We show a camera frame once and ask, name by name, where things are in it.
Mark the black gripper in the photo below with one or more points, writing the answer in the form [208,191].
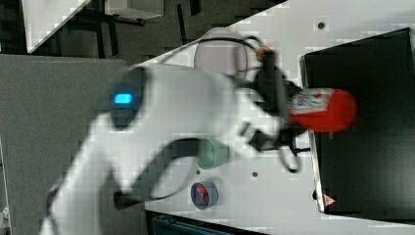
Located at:
[276,92]

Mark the red ketchup bottle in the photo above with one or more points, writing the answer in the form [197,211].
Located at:
[323,109]

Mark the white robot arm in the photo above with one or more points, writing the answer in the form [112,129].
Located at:
[155,115]

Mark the black and steel toaster oven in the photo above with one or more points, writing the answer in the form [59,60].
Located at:
[367,171]

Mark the grey round plate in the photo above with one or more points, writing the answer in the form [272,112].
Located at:
[217,55]

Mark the green metal cup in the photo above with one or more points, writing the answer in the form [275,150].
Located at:
[212,155]

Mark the blue bowl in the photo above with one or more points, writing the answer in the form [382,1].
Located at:
[197,198]

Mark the upper red strawberry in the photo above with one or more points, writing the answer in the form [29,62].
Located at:
[201,189]

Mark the red strawberry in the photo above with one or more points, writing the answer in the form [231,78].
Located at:
[205,198]
[201,189]

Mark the lower red strawberry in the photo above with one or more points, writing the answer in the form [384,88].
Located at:
[205,198]

